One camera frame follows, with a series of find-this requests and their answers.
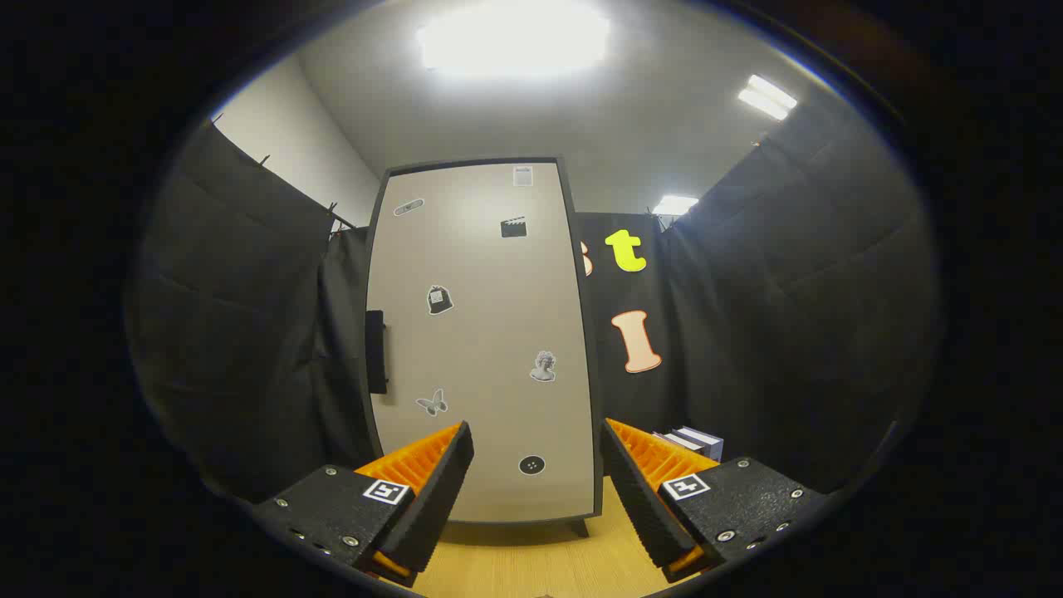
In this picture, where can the maroon cover book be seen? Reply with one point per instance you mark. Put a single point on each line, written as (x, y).
(667, 440)

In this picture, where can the double strip ceiling light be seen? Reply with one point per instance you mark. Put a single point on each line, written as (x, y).
(768, 95)

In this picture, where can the large ceiling light panel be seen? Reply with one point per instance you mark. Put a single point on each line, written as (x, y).
(515, 37)

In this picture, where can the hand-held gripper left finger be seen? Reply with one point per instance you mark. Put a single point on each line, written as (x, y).
(440, 490)

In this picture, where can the white spine book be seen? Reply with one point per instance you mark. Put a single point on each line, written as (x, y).
(685, 438)

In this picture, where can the black backdrop cloth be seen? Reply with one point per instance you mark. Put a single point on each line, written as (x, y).
(789, 332)

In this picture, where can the grey blue spine book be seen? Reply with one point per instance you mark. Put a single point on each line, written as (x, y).
(706, 443)

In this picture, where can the small ceiling light panel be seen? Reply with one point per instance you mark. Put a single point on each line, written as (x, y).
(674, 204)

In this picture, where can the dark grey cabinet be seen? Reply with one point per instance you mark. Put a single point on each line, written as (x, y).
(586, 332)

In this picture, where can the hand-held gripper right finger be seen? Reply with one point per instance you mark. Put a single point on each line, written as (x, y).
(639, 498)

